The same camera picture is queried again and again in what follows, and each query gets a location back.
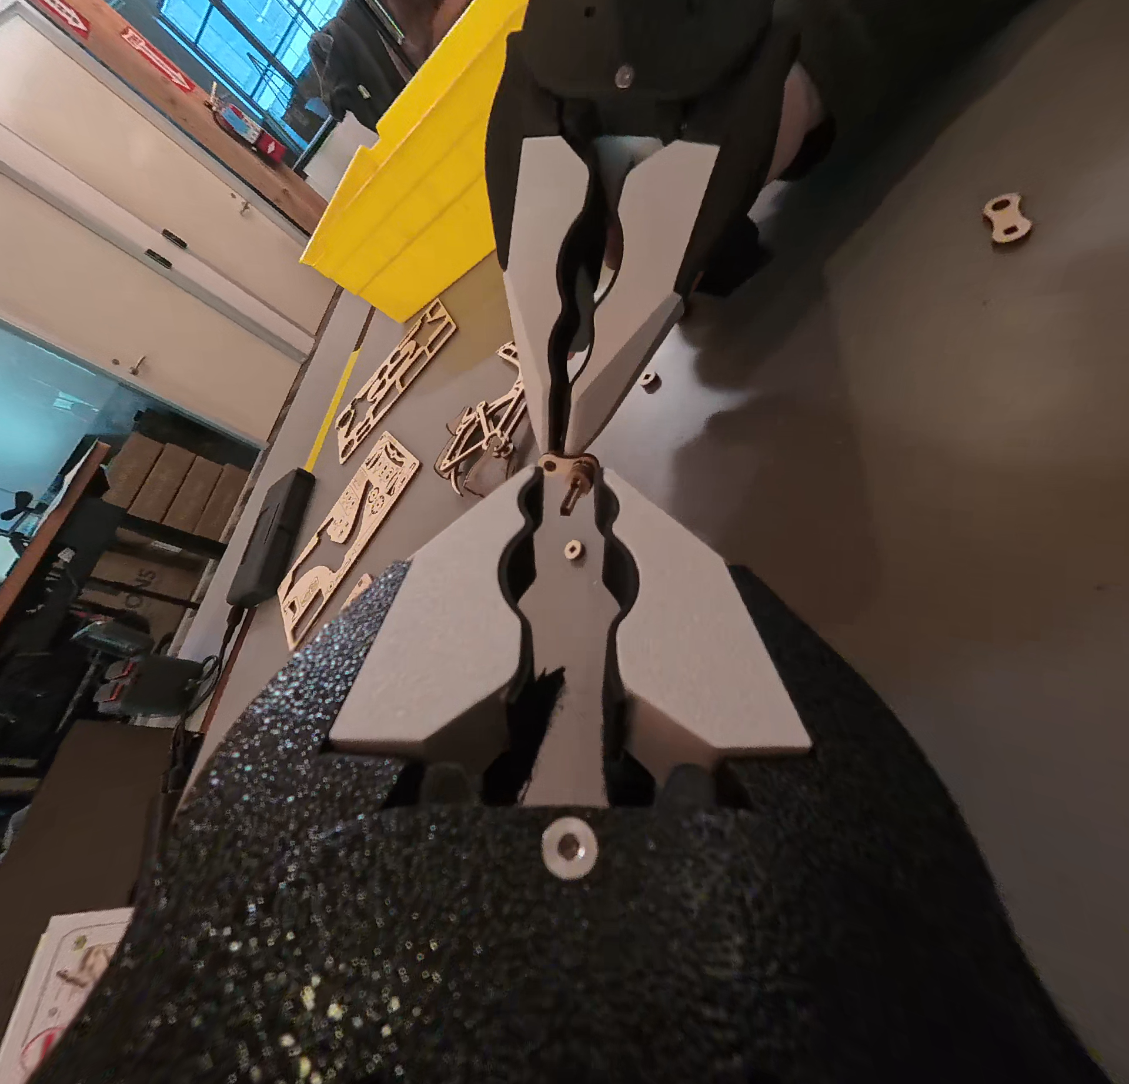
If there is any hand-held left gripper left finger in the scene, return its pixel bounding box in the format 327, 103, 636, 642
327, 465, 565, 807

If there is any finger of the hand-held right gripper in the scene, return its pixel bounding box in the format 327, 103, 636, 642
564, 139, 723, 451
504, 136, 609, 452

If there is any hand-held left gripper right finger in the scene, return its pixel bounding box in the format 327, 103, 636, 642
594, 462, 813, 807

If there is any small wooden peg plate part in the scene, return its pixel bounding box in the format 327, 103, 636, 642
539, 452, 602, 516

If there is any wooden figure-eight link piece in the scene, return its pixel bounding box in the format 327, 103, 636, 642
981, 192, 1034, 248

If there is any partly built wooden model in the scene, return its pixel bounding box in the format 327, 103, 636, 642
434, 341, 530, 496

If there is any yellow plastic bin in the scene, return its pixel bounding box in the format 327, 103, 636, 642
299, 0, 540, 323

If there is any black power adapter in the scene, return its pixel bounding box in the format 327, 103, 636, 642
226, 469, 317, 607

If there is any brown cardboard box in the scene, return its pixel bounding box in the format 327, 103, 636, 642
201, 464, 253, 535
167, 455, 223, 530
133, 443, 196, 521
105, 432, 163, 508

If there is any yellow tape strip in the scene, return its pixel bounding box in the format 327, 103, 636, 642
303, 348, 362, 472

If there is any dark hanging jacket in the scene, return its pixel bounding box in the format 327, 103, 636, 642
308, 0, 417, 126

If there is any black and red equipment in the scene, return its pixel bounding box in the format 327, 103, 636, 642
95, 650, 205, 717

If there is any large printed cardboard box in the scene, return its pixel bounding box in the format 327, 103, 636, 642
88, 550, 205, 611

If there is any red arrow sign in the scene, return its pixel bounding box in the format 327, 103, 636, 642
118, 27, 196, 95

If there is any white instruction booklet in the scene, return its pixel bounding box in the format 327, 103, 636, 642
17, 907, 133, 1077

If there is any black adapter cable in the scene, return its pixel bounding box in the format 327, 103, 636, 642
197, 603, 244, 724

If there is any red wall device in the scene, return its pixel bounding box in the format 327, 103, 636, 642
219, 103, 288, 165

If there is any window with dark frame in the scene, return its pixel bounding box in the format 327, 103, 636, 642
158, 0, 355, 125

